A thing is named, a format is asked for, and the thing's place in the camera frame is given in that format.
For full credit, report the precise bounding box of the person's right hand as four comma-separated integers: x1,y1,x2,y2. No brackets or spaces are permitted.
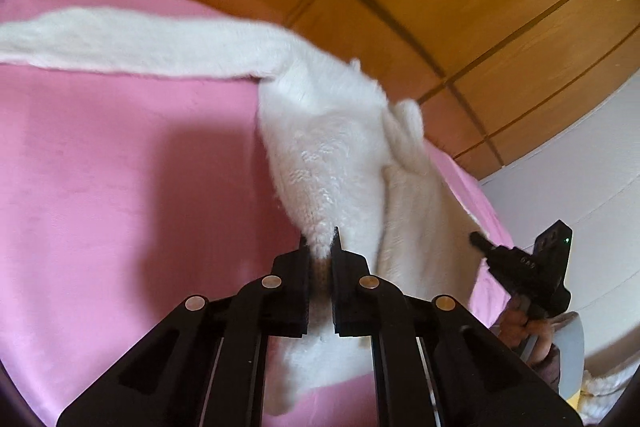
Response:
495,309,553,366

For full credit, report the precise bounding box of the white knit sweater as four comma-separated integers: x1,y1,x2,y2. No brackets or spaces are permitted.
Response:
1,8,480,415

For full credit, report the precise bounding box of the pink bed blanket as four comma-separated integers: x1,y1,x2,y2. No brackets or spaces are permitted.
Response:
0,0,516,427

